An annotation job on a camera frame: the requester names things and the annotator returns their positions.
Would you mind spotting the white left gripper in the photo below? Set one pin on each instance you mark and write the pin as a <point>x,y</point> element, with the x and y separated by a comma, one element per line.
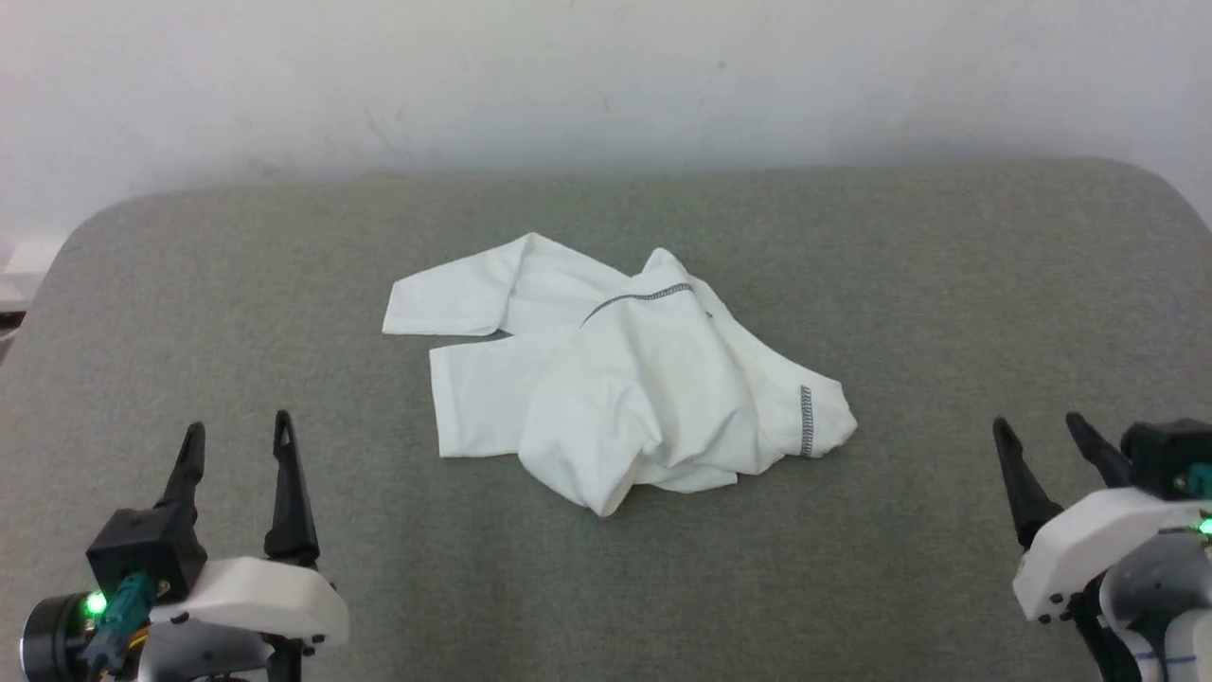
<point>260,597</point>

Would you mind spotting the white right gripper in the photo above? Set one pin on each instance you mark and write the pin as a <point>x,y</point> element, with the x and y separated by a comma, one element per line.
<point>1089,549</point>

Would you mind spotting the white garment with grey stitching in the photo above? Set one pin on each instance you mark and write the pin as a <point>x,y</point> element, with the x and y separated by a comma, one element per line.
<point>644,388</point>

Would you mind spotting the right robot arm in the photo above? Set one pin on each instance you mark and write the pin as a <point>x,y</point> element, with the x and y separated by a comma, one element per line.
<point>1165,606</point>

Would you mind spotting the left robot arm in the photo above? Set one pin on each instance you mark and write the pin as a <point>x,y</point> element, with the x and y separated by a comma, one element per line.
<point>52,635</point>

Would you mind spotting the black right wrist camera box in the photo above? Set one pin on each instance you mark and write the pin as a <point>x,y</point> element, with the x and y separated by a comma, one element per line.
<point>1160,455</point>

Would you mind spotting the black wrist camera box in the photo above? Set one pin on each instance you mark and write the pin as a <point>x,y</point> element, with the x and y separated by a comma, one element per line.
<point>147,549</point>
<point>1160,455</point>

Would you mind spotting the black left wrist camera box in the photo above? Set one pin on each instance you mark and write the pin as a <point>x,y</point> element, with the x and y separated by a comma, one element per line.
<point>147,549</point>

